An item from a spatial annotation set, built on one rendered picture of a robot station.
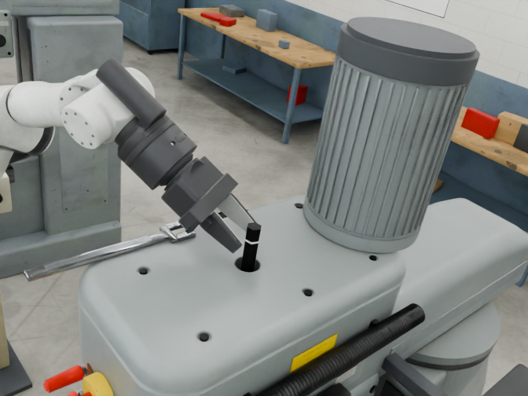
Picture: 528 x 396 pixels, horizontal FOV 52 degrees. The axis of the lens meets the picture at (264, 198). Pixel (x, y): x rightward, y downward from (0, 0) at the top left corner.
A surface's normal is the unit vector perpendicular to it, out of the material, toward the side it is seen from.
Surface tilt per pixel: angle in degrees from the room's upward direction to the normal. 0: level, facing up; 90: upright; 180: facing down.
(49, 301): 0
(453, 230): 0
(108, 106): 38
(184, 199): 90
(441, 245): 0
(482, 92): 90
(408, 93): 90
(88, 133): 106
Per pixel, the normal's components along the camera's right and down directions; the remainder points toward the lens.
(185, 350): 0.14, -0.86
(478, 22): -0.76, 0.23
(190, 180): 0.63, -0.56
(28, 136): 0.64, 0.51
